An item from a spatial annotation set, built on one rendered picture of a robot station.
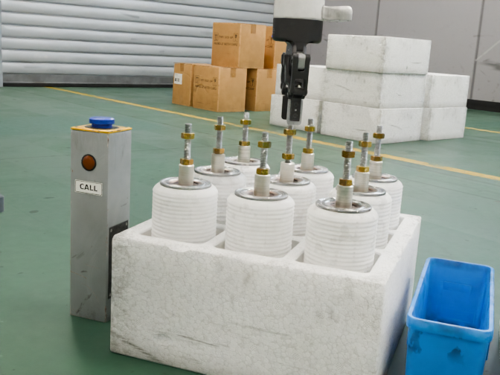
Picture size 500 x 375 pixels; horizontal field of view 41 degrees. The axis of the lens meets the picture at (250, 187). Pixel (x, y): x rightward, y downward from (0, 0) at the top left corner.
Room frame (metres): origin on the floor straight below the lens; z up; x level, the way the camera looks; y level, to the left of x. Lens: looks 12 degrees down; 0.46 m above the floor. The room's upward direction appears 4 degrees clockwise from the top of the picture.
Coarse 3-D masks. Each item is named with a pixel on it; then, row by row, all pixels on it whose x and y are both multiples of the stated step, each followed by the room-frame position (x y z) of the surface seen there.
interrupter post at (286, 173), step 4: (284, 164) 1.02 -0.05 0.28; (288, 164) 1.02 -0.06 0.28; (292, 164) 1.02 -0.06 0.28; (284, 168) 1.02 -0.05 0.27; (288, 168) 1.02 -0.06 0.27; (292, 168) 1.02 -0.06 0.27; (280, 172) 1.03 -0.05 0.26; (284, 172) 1.02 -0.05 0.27; (288, 172) 1.02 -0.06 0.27; (292, 172) 1.02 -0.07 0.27; (280, 176) 1.03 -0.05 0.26; (284, 176) 1.02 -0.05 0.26; (288, 176) 1.02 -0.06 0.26; (292, 176) 1.02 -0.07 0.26; (280, 180) 1.03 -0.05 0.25; (284, 180) 1.02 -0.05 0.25; (288, 180) 1.02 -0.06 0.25; (292, 180) 1.02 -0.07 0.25
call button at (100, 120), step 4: (96, 116) 1.07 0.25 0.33; (100, 116) 1.07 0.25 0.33; (92, 120) 1.04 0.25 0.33; (96, 120) 1.04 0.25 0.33; (100, 120) 1.04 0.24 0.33; (104, 120) 1.04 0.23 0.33; (108, 120) 1.04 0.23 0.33; (112, 120) 1.05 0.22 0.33; (92, 124) 1.05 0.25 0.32; (96, 124) 1.04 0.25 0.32; (100, 124) 1.04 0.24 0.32; (104, 124) 1.04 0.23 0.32; (108, 124) 1.05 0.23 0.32
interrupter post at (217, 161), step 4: (212, 156) 1.06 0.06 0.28; (216, 156) 1.06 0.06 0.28; (220, 156) 1.06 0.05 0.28; (224, 156) 1.07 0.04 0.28; (212, 160) 1.06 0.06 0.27; (216, 160) 1.06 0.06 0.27; (220, 160) 1.06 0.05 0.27; (224, 160) 1.07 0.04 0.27; (212, 164) 1.06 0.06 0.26; (216, 164) 1.06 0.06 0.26; (220, 164) 1.06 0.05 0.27; (224, 164) 1.07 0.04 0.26; (212, 168) 1.06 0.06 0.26; (216, 168) 1.06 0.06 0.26; (220, 168) 1.06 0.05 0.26; (224, 168) 1.07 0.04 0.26; (212, 172) 1.06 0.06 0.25; (216, 172) 1.06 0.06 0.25; (220, 172) 1.06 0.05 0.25
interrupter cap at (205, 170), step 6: (198, 168) 1.08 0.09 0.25; (204, 168) 1.08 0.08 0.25; (210, 168) 1.09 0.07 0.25; (228, 168) 1.09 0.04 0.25; (234, 168) 1.09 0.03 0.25; (204, 174) 1.04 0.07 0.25; (210, 174) 1.03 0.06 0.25; (216, 174) 1.03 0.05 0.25; (222, 174) 1.03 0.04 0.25; (228, 174) 1.04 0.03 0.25; (234, 174) 1.05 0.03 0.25
